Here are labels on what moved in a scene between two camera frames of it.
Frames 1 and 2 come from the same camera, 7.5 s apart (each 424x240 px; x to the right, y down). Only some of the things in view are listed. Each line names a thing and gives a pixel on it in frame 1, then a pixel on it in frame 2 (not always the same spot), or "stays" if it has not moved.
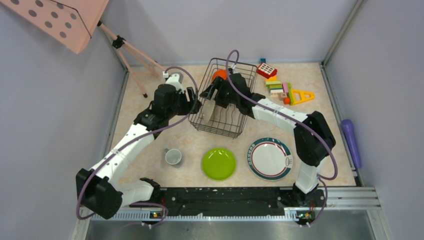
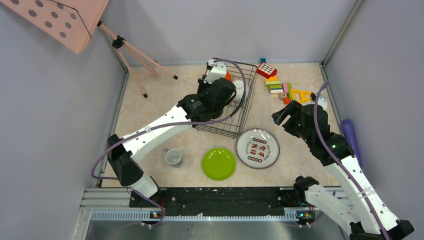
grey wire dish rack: [224, 90] stays
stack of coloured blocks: [282, 90] stays
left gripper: [188, 104] → [205, 81]
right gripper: [209, 93] → [279, 117]
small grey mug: [173, 156] stays
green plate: [218, 164] stays
